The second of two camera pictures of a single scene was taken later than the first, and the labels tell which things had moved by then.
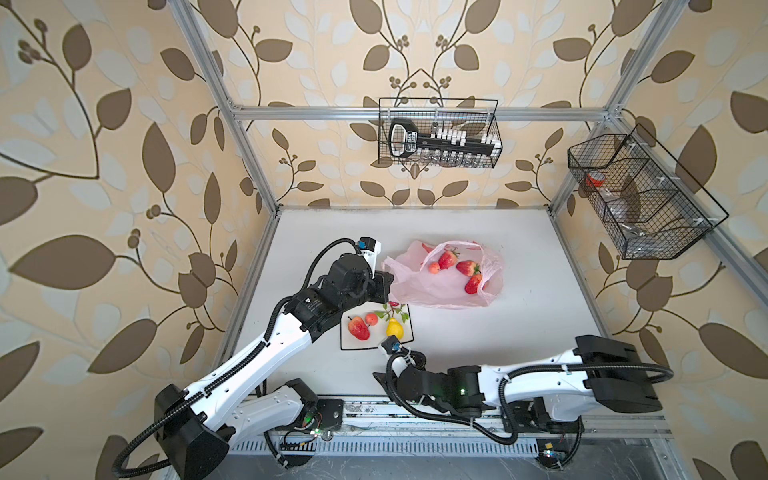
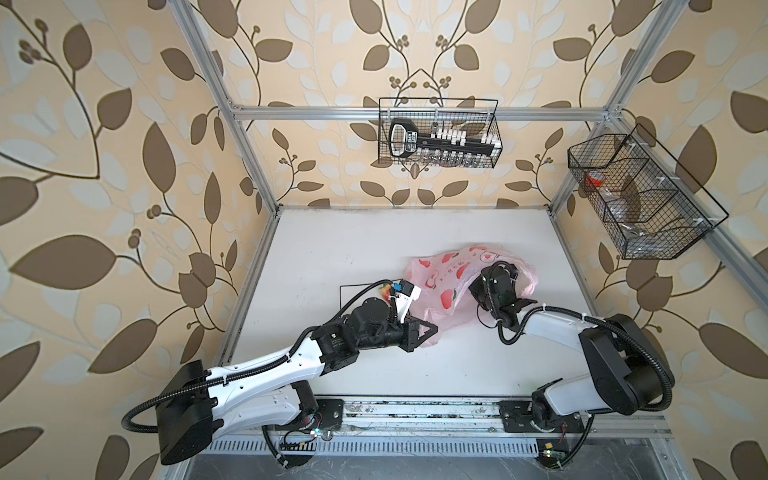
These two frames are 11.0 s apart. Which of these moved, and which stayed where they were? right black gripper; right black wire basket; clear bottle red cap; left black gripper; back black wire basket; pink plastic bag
Moved: right black gripper; left black gripper; pink plastic bag
Stayed: right black wire basket; back black wire basket; clear bottle red cap
